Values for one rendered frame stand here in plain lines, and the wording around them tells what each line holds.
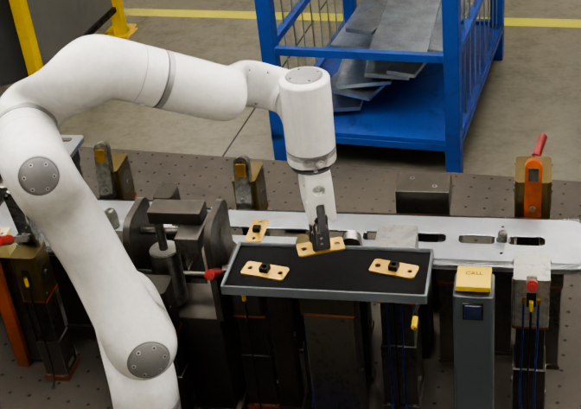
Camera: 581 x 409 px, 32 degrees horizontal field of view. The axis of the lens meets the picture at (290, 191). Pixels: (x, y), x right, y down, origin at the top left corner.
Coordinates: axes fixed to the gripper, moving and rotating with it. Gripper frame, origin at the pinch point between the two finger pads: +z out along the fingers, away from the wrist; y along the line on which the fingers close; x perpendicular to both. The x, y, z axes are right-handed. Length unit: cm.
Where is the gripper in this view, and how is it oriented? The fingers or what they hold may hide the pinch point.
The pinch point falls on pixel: (319, 235)
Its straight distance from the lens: 182.0
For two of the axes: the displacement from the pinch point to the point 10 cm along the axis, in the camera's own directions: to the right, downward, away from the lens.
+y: -1.6, -5.2, 8.4
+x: -9.8, 1.6, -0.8
